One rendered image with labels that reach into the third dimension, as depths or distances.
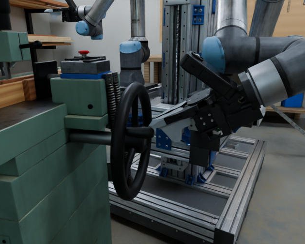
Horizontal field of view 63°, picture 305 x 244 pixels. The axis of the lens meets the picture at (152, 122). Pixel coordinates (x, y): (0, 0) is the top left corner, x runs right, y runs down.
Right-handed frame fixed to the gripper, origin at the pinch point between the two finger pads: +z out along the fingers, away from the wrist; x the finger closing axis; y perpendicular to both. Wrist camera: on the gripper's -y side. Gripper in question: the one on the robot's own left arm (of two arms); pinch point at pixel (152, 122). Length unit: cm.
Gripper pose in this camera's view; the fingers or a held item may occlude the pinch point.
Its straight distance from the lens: 51.3
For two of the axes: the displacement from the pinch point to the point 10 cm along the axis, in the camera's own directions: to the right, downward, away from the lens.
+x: 2.4, -3.6, 9.0
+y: 4.8, 8.5, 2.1
